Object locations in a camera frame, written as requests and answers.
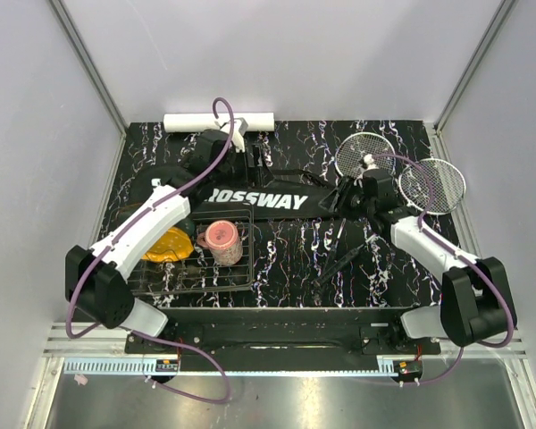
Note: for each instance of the black racket bag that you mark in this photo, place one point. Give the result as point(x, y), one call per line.
point(279, 200)

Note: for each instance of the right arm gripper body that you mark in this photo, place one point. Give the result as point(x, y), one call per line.
point(355, 202)

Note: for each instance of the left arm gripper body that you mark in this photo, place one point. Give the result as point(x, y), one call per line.
point(238, 167)

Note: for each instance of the green round object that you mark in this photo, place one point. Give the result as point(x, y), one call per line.
point(188, 226)

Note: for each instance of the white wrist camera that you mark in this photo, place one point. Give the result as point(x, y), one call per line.
point(240, 127)
point(368, 163)

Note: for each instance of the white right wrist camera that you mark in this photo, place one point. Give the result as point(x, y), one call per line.
point(368, 163)

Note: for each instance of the wire rack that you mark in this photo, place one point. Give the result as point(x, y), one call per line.
point(199, 273)

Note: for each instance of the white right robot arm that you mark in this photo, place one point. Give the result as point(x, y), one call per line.
point(476, 304)

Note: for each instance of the pink patterned mug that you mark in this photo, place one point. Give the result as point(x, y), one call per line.
point(222, 239)

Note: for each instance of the white shuttlecock tube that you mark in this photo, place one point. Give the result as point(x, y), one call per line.
point(200, 122)

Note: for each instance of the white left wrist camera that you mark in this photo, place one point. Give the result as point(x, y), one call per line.
point(240, 127)

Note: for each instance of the yellow cloth item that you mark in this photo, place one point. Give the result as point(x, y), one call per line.
point(175, 245)

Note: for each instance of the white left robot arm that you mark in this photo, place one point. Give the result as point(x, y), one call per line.
point(96, 278)

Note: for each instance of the badminton racket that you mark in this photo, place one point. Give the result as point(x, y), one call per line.
point(431, 186)
point(348, 162)

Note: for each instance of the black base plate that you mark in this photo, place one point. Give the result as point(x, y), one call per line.
point(369, 339)

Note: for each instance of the aluminium frame rail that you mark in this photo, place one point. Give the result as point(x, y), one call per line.
point(100, 342)

